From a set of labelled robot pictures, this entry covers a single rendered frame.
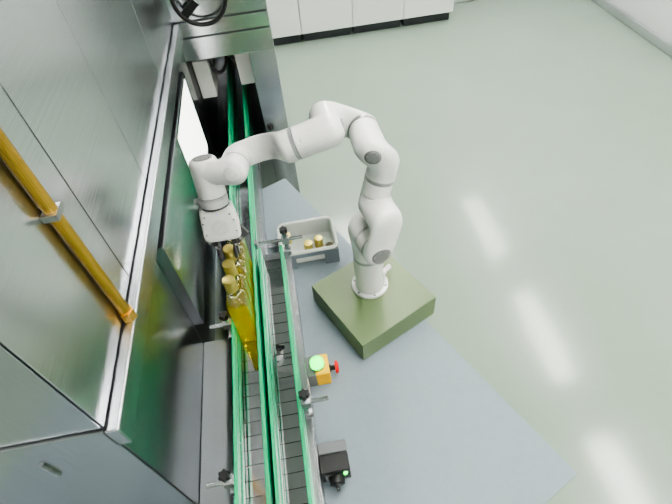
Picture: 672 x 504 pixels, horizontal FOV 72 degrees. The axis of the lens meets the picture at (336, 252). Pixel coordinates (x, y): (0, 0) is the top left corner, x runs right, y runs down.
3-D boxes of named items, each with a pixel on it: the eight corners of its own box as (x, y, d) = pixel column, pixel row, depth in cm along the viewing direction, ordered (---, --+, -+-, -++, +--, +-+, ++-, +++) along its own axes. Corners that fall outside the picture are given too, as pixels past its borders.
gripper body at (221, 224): (193, 210, 121) (205, 246, 128) (232, 203, 122) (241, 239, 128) (197, 197, 128) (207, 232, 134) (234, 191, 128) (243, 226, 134)
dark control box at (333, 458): (319, 454, 133) (316, 444, 127) (346, 448, 134) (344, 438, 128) (323, 484, 128) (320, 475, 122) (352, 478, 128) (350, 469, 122)
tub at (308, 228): (279, 238, 190) (276, 223, 184) (333, 229, 192) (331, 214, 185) (283, 271, 179) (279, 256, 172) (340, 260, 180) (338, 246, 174)
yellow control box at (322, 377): (307, 368, 152) (304, 357, 146) (330, 363, 152) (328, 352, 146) (310, 388, 147) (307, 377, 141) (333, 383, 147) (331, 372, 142)
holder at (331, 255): (267, 242, 190) (263, 228, 185) (333, 230, 192) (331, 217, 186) (270, 274, 179) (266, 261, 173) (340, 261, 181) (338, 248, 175)
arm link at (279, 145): (303, 164, 116) (226, 192, 119) (303, 146, 127) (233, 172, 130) (289, 133, 112) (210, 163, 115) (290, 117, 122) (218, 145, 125)
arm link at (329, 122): (315, 188, 123) (310, 157, 133) (391, 160, 120) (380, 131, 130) (291, 137, 111) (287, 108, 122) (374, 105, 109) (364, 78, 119)
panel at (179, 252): (202, 148, 198) (175, 72, 172) (209, 147, 198) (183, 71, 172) (193, 325, 138) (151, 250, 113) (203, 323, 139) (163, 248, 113)
